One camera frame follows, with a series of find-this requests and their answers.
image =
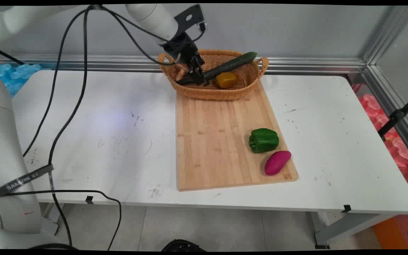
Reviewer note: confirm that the black table edge clip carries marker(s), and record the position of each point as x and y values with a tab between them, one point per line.
346	208
89	199

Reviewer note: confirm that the brown potato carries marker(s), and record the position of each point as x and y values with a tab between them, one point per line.
180	73

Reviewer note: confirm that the dark green cucumber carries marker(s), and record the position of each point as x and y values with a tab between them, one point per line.
230	64

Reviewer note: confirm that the aluminium frame rail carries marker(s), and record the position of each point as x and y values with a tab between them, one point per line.
296	65
391	102

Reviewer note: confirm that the wooden cutting board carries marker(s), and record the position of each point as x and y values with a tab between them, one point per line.
218	148

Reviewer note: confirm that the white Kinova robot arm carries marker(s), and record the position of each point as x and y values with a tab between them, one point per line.
5	141

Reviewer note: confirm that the red foam mat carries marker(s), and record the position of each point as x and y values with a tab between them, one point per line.
398	148

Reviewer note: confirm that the black tripod stand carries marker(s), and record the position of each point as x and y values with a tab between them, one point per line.
397	115

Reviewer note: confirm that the blue foam mat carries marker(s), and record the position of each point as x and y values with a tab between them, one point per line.
12	76

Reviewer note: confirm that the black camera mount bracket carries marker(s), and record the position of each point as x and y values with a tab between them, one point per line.
189	17

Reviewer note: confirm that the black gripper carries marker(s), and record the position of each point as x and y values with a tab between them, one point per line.
181	44

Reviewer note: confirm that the green bell pepper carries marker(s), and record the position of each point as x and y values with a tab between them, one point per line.
263	140

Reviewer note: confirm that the grey table leg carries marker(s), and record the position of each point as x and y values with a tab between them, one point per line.
349	225

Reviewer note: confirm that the yellow bell pepper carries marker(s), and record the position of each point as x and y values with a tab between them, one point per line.
226	80

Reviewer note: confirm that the orange floor mat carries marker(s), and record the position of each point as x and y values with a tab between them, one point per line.
391	233

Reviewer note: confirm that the purple sweet potato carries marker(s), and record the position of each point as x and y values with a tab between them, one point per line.
277	163

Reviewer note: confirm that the black round floor object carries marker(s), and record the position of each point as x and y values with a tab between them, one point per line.
182	245

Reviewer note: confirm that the aluminium frame upright post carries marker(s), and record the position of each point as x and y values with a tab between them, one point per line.
390	33

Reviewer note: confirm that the woven wicker basket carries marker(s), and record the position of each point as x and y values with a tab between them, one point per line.
207	92

